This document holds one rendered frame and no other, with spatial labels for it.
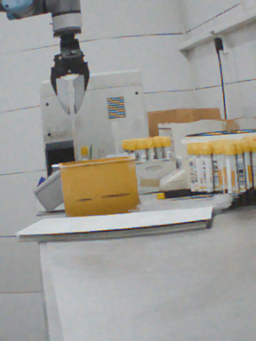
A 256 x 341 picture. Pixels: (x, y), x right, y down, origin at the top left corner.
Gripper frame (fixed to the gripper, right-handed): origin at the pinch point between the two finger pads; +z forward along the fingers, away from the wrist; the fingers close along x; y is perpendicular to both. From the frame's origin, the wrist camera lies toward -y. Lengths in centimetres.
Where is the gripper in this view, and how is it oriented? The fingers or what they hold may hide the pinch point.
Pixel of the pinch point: (71, 108)
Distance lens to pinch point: 216.3
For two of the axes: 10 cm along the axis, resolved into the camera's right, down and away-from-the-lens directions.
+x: -9.9, 1.1, -0.5
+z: 1.1, 9.9, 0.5
